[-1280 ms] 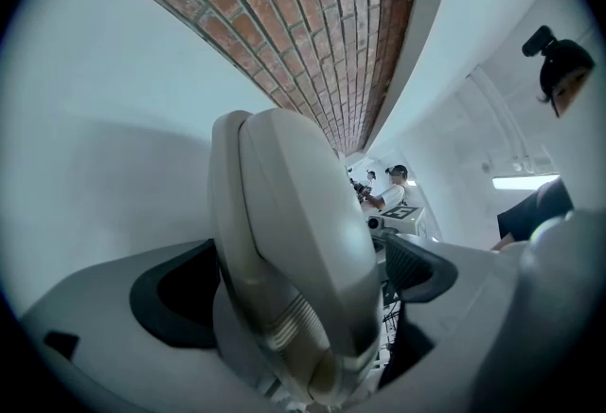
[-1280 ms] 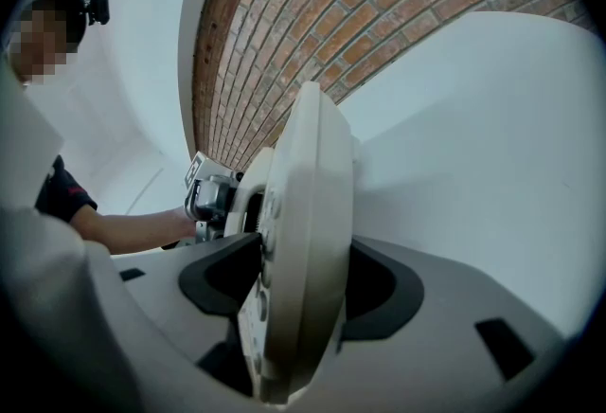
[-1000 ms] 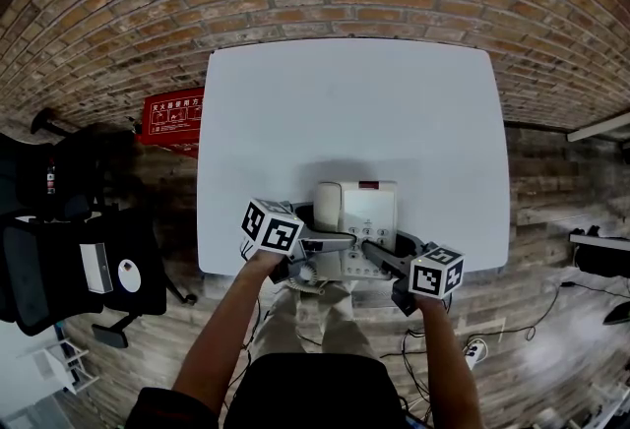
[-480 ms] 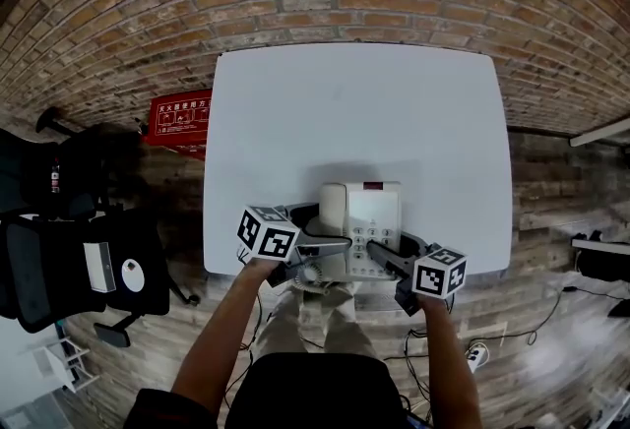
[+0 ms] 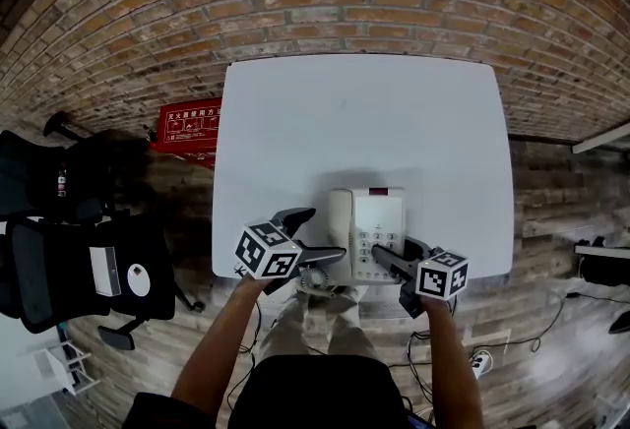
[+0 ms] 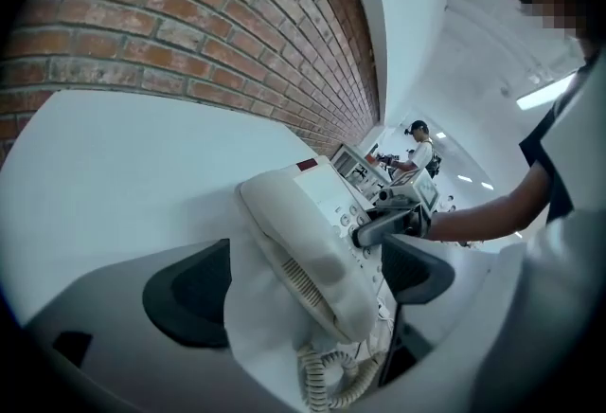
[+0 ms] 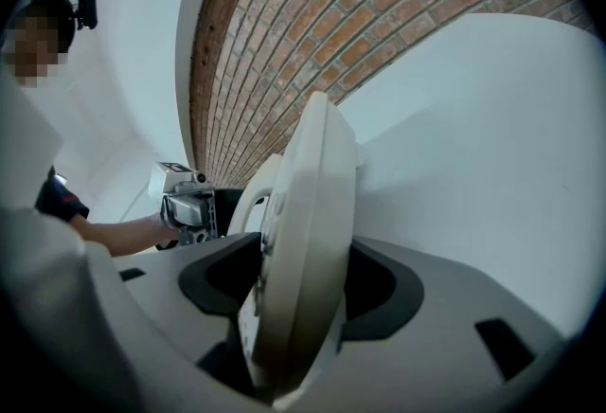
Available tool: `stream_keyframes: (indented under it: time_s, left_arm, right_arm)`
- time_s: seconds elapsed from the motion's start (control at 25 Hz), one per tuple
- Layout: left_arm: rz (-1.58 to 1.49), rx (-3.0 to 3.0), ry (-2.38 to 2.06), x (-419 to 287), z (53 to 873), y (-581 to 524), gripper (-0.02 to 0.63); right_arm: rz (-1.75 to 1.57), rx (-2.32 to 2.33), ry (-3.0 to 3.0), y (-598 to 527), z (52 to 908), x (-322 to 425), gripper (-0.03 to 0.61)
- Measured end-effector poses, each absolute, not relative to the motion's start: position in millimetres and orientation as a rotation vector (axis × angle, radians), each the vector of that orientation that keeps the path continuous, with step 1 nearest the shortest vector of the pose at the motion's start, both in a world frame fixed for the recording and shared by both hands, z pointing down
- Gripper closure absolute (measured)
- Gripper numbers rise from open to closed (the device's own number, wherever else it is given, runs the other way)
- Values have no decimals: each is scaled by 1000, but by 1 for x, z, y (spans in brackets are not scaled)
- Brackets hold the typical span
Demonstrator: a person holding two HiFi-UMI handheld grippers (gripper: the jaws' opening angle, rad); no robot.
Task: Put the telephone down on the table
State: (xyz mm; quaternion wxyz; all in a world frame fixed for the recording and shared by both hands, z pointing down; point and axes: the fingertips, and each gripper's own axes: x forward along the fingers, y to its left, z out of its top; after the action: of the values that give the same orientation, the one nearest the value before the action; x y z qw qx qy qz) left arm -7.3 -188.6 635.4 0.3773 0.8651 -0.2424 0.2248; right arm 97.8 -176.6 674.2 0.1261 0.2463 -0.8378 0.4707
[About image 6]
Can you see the person's right forearm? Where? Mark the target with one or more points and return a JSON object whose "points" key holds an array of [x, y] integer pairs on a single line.
{"points": [[487, 217]]}

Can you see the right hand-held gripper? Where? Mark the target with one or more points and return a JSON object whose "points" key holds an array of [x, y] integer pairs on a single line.
{"points": [[421, 193]]}

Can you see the long ceiling light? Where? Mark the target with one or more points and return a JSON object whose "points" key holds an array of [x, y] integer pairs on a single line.
{"points": [[544, 93]]}

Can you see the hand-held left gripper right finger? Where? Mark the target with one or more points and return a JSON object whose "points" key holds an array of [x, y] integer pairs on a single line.
{"points": [[497, 307]]}

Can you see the person's dark shirt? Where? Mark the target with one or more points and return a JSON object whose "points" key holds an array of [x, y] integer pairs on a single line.
{"points": [[544, 155]]}

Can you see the white square table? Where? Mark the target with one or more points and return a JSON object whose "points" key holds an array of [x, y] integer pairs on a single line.
{"points": [[118, 165]]}

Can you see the white shelf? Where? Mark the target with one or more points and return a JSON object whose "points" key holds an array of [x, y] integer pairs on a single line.
{"points": [[352, 165]]}

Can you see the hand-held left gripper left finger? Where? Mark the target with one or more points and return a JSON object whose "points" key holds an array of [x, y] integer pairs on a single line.
{"points": [[118, 307]]}

